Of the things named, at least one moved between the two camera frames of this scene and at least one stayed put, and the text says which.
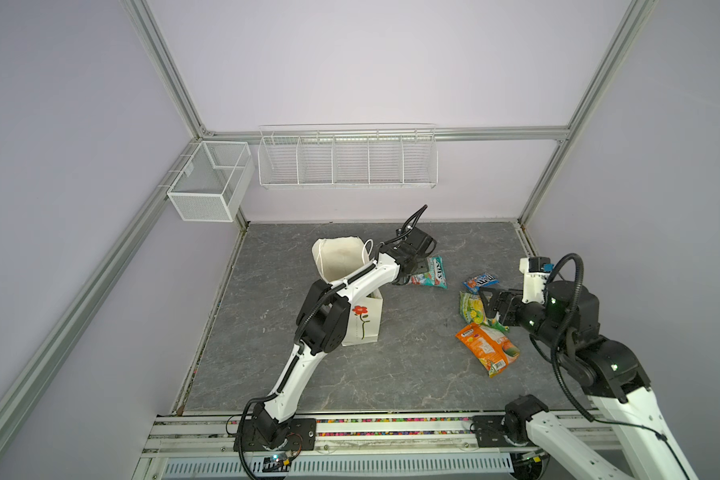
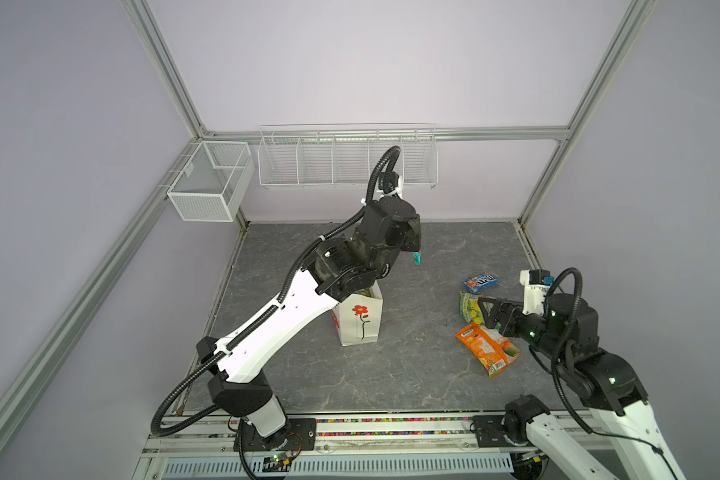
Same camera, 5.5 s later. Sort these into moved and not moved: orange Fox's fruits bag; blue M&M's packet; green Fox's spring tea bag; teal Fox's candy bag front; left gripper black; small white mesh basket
Moved: teal Fox's candy bag front; left gripper black
Not moved: orange Fox's fruits bag; green Fox's spring tea bag; small white mesh basket; blue M&M's packet
